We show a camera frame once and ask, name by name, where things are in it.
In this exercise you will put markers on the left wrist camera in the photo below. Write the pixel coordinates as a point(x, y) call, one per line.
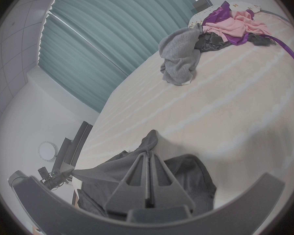
point(43, 172)

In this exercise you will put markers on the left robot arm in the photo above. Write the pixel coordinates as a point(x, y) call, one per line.
point(17, 177)

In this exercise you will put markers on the white printed pillow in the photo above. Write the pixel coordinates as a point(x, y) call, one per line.
point(196, 17)

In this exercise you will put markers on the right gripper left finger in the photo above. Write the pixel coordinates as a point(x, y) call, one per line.
point(129, 194)

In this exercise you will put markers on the bed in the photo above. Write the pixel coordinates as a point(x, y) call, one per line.
point(210, 106)

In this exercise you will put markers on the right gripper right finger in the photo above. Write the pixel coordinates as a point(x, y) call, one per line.
point(171, 194)

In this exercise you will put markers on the pile of clothes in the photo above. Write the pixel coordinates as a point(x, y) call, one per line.
point(232, 26)

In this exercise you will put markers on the grey bedside table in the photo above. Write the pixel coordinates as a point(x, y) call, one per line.
point(201, 4)

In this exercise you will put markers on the blue-green curtain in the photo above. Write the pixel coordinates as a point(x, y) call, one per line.
point(76, 70)
point(125, 16)

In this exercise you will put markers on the grey garment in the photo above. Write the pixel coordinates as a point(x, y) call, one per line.
point(178, 55)

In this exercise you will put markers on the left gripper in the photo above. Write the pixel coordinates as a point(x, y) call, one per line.
point(57, 177)

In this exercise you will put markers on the black T-shirt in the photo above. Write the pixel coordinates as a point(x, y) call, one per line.
point(191, 180)

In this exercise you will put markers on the round white mirror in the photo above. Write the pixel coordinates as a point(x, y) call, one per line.
point(47, 151)

